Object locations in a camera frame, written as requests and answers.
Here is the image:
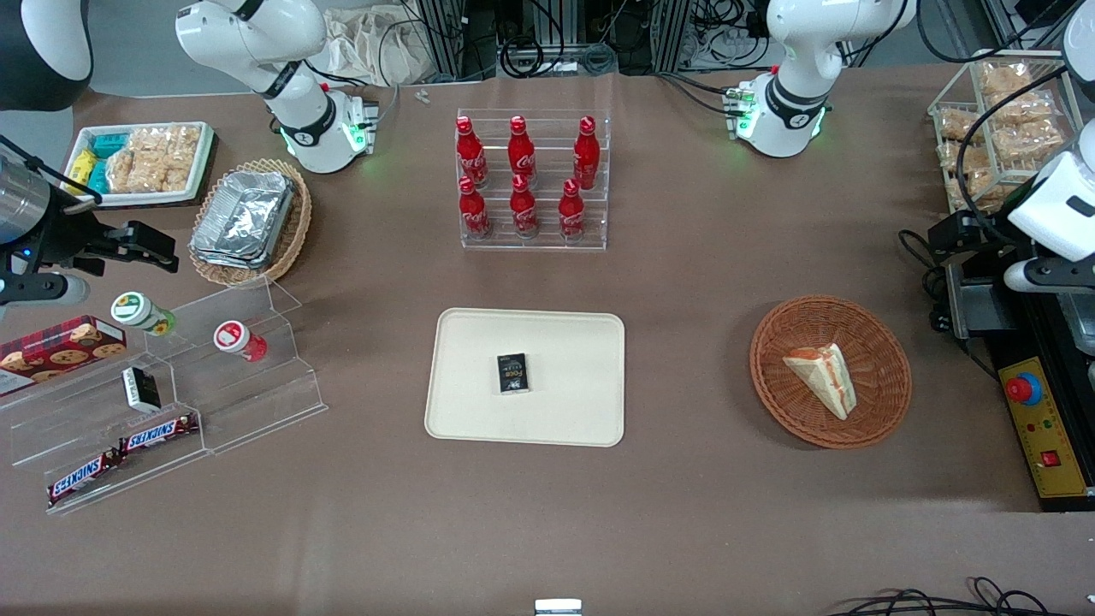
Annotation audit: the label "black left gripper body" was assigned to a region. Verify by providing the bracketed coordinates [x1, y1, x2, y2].
[965, 209, 1028, 258]

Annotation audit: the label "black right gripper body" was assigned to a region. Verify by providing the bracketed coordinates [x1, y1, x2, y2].
[26, 192, 117, 276]

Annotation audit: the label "triangle sandwich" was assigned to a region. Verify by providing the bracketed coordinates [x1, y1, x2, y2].
[783, 342, 858, 421]

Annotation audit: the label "white rectangular snack tray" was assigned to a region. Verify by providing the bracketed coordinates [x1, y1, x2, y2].
[61, 121, 216, 208]

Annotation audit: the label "brown wicker basket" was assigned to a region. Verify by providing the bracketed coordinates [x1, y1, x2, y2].
[749, 295, 914, 450]

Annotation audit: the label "light oval wicker basket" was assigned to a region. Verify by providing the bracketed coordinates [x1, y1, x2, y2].
[187, 158, 313, 287]

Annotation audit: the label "beige plastic tray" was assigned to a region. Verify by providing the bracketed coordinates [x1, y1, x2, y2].
[424, 307, 626, 448]

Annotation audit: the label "bagged fried snack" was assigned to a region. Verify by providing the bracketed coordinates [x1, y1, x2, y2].
[938, 140, 985, 173]
[991, 120, 1067, 164]
[987, 91, 1058, 128]
[979, 61, 1033, 96]
[938, 108, 986, 143]
[948, 168, 1021, 211]

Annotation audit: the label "green lid cup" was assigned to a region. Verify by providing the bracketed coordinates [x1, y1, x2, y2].
[110, 291, 177, 337]

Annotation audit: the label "rice cracker snack packs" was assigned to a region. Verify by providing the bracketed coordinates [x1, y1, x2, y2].
[106, 125, 203, 194]

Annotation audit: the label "stack of foil trays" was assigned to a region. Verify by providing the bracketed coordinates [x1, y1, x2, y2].
[189, 170, 297, 271]

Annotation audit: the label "red cookie box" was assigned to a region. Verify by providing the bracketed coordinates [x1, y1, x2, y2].
[0, 315, 128, 397]

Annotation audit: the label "black machine housing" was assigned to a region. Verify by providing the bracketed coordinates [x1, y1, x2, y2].
[958, 282, 1095, 513]

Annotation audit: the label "red lid cup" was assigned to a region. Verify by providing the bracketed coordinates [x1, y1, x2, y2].
[213, 320, 269, 363]

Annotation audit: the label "small black white box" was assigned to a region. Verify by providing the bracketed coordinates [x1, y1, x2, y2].
[121, 366, 163, 414]

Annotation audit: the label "snickers chocolate bar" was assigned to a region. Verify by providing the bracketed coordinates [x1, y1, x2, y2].
[117, 412, 201, 455]
[46, 448, 124, 506]

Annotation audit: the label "clear acrylic stepped shelf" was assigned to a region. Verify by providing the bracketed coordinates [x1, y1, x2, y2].
[0, 277, 329, 517]

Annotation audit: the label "yellow control panel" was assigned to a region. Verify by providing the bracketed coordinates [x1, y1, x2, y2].
[998, 356, 1095, 500]

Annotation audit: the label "beige cloth bag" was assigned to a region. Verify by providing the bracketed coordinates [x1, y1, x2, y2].
[323, 7, 429, 87]

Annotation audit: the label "red cola bottle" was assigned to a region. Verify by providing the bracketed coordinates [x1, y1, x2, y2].
[572, 115, 601, 192]
[507, 115, 538, 188]
[455, 115, 489, 190]
[457, 175, 494, 241]
[557, 177, 588, 243]
[508, 174, 541, 240]

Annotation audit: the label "small black card box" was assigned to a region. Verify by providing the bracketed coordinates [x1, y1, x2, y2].
[496, 352, 532, 395]

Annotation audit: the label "clear acrylic bottle rack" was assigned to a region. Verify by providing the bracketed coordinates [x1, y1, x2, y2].
[455, 108, 612, 252]

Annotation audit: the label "black power cable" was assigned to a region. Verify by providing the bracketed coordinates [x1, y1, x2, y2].
[897, 228, 969, 336]

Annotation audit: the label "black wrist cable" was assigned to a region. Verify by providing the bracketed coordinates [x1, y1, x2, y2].
[955, 63, 1072, 249]

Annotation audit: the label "grey metal bracket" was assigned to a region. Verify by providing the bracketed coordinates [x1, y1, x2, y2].
[944, 257, 1020, 341]

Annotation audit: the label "white wire rack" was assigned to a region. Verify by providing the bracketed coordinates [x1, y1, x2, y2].
[927, 49, 1083, 216]

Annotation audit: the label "black base cables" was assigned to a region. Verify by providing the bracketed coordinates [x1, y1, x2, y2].
[657, 70, 747, 118]

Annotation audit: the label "aluminium frame post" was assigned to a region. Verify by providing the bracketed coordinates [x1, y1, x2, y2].
[648, 0, 695, 74]
[414, 0, 499, 83]

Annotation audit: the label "black floor cables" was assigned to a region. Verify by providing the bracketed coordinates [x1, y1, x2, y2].
[825, 577, 1095, 616]

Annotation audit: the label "coiled black cables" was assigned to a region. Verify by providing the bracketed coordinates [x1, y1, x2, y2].
[500, 0, 619, 80]

